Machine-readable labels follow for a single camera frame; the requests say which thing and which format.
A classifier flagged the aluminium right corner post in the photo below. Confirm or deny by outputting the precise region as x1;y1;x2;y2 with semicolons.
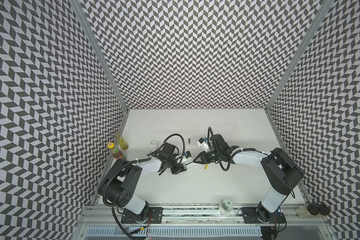
265;0;335;113

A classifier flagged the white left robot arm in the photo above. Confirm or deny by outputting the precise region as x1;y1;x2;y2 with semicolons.
98;134;187;218

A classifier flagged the white air conditioner remote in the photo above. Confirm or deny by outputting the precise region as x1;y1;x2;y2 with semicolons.
148;140;160;154

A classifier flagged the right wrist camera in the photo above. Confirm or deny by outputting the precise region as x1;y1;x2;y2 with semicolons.
197;138;211;152

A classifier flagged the black round disc pair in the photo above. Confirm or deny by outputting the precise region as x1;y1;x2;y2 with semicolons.
307;204;331;216

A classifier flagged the yellow-green drink bottle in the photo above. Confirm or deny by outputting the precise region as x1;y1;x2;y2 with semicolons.
115;133;129;150

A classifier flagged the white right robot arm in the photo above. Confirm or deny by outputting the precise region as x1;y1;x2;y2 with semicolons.
193;128;304;223

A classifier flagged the red tea bottle yellow cap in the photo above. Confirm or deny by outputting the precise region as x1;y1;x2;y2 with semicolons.
107;143;127;160

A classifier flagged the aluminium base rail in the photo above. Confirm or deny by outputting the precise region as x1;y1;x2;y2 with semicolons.
79;204;330;226

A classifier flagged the aluminium corner post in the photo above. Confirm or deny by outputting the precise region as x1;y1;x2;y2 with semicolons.
265;0;335;113
69;0;129;113

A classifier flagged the aluminium left corner post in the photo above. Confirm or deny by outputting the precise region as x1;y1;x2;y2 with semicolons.
69;0;129;113

